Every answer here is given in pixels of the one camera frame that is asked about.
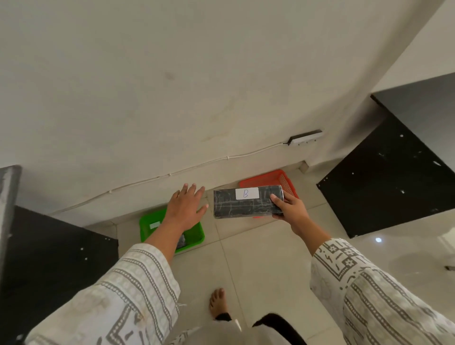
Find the black speckled table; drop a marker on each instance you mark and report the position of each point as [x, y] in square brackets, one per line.
[46, 270]
[394, 170]

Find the person's left forearm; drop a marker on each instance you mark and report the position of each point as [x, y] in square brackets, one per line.
[135, 284]

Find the black package white label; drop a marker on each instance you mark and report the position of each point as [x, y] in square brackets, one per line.
[245, 206]

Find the green plastic basket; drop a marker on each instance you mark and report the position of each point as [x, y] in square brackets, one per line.
[153, 232]

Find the person's left little finger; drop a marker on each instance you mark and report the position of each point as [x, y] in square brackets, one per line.
[175, 197]

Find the person's right thumb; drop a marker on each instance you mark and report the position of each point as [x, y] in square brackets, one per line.
[277, 202]

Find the red plastic basket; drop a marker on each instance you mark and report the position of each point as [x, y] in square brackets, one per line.
[273, 178]

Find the person's left middle finger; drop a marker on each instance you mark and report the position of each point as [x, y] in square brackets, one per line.
[193, 190]

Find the person's left thumb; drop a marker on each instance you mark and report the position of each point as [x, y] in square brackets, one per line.
[203, 209]

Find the person's right hand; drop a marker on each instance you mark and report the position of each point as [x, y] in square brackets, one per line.
[295, 213]

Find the white power strip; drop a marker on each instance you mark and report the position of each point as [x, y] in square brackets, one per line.
[305, 137]

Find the white paper label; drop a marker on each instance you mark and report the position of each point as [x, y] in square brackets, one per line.
[155, 225]

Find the person's right forearm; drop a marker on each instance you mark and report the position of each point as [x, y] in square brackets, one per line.
[362, 288]

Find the person's foot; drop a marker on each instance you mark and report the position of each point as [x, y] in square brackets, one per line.
[217, 302]

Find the person's left hand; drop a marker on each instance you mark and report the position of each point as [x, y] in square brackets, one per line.
[183, 211]

